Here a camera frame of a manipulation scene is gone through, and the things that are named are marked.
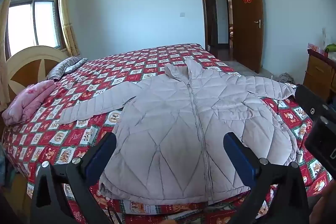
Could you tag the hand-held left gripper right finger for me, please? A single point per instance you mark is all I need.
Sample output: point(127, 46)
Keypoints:
point(240, 158)

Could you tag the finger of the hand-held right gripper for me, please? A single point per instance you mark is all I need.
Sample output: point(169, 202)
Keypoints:
point(309, 102)

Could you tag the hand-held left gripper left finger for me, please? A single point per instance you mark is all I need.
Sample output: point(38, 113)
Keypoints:
point(103, 155)

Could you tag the light grey quilted jacket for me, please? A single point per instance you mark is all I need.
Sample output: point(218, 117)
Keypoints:
point(170, 121)

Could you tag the person's right forearm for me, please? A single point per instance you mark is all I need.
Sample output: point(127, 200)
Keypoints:
point(329, 200)

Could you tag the wooden dresser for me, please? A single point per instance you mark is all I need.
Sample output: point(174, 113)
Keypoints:
point(319, 74)

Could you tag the red checkered printed bedspread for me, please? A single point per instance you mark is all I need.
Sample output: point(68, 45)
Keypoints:
point(78, 134)

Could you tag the grey cloth heap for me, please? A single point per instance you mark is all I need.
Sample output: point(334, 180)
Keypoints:
point(286, 78)

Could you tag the pink box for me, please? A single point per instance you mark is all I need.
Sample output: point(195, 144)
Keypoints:
point(315, 48)

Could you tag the green bag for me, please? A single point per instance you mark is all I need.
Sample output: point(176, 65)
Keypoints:
point(330, 48)

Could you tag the brown wooden door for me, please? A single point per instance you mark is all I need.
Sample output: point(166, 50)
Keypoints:
point(246, 37)

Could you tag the pink folded blanket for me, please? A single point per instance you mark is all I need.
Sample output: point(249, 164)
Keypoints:
point(26, 100)

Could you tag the striped pillow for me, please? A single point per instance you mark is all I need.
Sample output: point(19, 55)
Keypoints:
point(65, 67)

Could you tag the wooden cream headboard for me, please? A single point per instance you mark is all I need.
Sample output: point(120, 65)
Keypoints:
point(26, 66)

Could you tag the yellow curtain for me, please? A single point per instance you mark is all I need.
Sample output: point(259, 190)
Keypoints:
point(67, 16)
point(4, 56)

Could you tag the window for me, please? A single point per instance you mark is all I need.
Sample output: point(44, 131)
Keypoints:
point(39, 22)

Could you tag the dark wooden door frame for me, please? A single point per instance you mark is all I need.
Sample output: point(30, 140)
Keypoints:
point(201, 3)

